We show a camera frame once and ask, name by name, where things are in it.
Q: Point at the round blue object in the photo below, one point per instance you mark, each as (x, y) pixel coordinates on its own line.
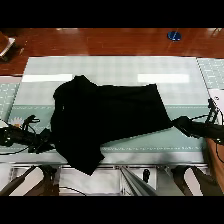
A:
(174, 35)

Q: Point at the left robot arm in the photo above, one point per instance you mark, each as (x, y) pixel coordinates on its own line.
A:
(13, 134)

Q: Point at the black T-shirt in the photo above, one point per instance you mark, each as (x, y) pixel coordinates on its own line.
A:
(106, 116)

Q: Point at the silver frame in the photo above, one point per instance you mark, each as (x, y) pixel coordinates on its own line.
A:
(133, 178)

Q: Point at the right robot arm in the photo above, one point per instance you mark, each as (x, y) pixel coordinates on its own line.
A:
(207, 129)

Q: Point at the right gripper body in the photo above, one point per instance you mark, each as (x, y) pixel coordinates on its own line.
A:
(184, 125)

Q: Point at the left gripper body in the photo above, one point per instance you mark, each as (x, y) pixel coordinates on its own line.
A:
(42, 139)

